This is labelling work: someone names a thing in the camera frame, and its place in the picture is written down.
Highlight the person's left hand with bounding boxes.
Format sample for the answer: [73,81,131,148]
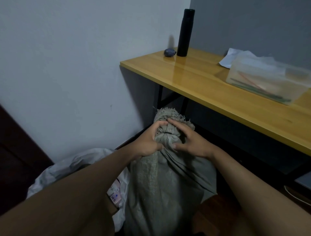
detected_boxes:
[131,121,168,160]

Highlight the white bag with red print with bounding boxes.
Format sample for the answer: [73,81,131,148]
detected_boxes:
[26,147,131,233]

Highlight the yellow wooden desk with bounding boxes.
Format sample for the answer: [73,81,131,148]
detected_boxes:
[120,47,311,157]

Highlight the white tissue sheet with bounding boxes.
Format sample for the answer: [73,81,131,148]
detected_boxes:
[218,48,275,69]

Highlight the dark brown wooden door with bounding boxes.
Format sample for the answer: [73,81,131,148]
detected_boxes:
[0,104,54,216]

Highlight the bundle of coloured strings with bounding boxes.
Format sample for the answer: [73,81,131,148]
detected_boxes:
[231,70,292,102]

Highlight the white cable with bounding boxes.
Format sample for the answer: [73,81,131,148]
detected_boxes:
[283,185,311,207]

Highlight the black metal desk leg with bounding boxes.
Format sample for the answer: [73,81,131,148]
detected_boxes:
[274,155,311,186]
[156,85,190,118]

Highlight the person's right forearm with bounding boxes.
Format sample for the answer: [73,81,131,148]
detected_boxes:
[206,148,311,236]

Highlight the person's right hand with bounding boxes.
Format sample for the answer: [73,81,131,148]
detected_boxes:
[167,118,214,160]

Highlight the person's left forearm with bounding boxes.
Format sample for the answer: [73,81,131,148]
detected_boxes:
[0,146,139,236]

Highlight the black cylindrical bottle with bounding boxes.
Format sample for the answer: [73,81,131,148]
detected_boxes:
[177,8,195,57]

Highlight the grey woven sack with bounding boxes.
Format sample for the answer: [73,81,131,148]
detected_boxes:
[124,106,218,236]

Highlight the cardboard boxes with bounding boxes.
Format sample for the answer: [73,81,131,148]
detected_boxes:
[107,179,122,205]

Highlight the clear plastic box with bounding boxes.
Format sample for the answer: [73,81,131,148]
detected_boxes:
[226,54,311,106]

